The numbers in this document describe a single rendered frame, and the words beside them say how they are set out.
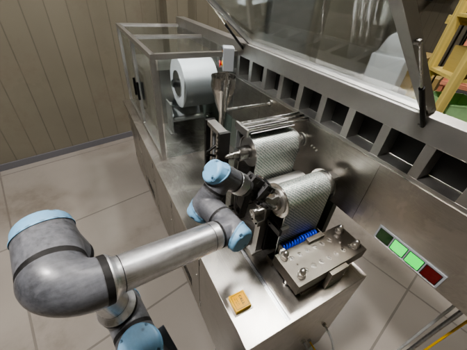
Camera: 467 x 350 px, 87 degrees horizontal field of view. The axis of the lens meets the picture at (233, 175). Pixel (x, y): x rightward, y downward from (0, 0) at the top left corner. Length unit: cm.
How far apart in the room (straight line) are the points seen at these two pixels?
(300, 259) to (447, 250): 49
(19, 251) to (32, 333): 179
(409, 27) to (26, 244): 85
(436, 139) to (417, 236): 35
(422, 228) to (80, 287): 100
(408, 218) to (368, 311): 144
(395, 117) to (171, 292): 187
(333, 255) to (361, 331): 118
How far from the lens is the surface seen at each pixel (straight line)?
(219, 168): 69
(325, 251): 121
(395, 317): 251
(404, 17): 66
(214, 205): 71
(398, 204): 109
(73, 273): 53
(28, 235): 61
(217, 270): 121
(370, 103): 107
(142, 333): 87
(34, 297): 54
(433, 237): 108
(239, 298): 112
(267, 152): 110
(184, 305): 213
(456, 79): 345
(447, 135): 97
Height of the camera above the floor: 193
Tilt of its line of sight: 37 degrees down
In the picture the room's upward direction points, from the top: 5 degrees clockwise
